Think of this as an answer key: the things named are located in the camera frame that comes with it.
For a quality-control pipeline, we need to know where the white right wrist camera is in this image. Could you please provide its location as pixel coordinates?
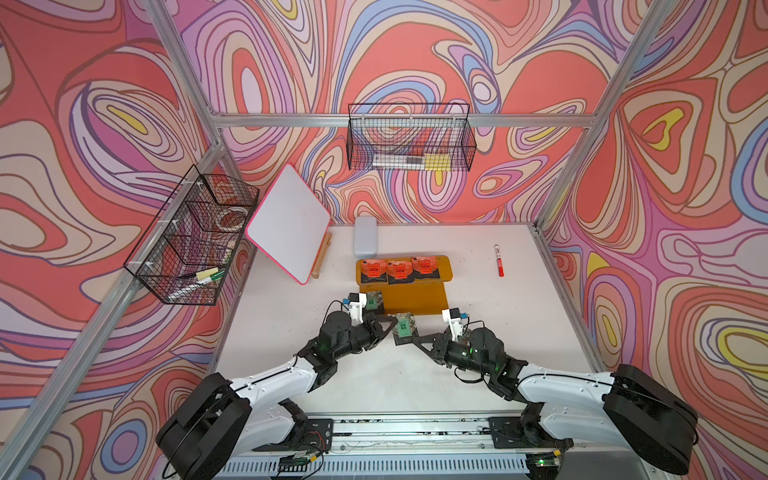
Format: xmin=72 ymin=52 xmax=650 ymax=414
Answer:
xmin=442 ymin=308 xmax=469 ymax=342

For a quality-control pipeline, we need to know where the black wire basket back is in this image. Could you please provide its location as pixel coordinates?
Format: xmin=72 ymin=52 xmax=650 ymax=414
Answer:
xmin=346 ymin=100 xmax=477 ymax=172

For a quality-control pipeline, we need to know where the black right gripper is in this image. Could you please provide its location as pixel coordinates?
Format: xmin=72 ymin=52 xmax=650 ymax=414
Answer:
xmin=412 ymin=333 xmax=492 ymax=377

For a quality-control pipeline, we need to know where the green tea bag small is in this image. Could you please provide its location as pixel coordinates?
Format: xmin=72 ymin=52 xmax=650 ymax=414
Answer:
xmin=393 ymin=312 xmax=418 ymax=345

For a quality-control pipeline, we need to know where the white plastic box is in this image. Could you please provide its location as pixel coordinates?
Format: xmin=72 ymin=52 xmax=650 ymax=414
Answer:
xmin=353 ymin=215 xmax=378 ymax=259

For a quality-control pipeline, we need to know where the wooden whiteboard stand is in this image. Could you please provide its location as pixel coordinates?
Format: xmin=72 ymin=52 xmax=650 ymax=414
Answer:
xmin=310 ymin=231 xmax=332 ymax=279

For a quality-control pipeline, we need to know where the green tea bag large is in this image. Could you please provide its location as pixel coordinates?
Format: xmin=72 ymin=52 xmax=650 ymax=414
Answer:
xmin=363 ymin=291 xmax=385 ymax=315

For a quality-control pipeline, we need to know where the black wire basket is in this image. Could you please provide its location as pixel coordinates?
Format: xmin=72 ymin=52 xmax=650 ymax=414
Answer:
xmin=346 ymin=100 xmax=477 ymax=172
xmin=123 ymin=166 xmax=260 ymax=306

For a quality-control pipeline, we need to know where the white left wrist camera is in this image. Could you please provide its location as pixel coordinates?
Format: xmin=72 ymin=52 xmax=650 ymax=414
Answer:
xmin=343 ymin=293 xmax=367 ymax=326

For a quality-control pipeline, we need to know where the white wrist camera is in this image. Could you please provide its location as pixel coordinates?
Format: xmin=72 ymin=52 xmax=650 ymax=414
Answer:
xmin=442 ymin=308 xmax=469 ymax=342
xmin=343 ymin=293 xmax=367 ymax=326

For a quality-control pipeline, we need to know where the pink-framed whiteboard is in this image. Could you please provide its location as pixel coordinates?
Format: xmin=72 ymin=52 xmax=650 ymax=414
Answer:
xmin=245 ymin=164 xmax=331 ymax=285

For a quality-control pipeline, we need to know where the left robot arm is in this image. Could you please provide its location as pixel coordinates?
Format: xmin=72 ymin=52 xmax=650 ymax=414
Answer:
xmin=155 ymin=309 xmax=397 ymax=479

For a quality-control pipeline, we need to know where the yellow wooden two-tier shelf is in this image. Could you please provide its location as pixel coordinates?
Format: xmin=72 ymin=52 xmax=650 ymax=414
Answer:
xmin=355 ymin=255 xmax=453 ymax=315

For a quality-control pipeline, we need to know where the black wire basket left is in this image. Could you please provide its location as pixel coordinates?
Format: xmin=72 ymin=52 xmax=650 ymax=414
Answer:
xmin=123 ymin=166 xmax=260 ymax=306

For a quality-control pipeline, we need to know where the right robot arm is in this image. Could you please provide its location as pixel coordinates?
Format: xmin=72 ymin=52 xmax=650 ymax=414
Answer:
xmin=412 ymin=327 xmax=699 ymax=475

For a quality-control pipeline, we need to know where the red tea bag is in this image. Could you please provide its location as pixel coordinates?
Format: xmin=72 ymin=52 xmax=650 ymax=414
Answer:
xmin=360 ymin=259 xmax=388 ymax=284
xmin=387 ymin=260 xmax=415 ymax=285
xmin=411 ymin=256 xmax=440 ymax=280

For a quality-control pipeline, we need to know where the red whiteboard marker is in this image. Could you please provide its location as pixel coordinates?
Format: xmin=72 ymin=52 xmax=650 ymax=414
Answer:
xmin=494 ymin=244 xmax=505 ymax=278

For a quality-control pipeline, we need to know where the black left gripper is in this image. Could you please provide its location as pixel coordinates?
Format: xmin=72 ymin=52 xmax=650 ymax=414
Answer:
xmin=330 ymin=314 xmax=397 ymax=364

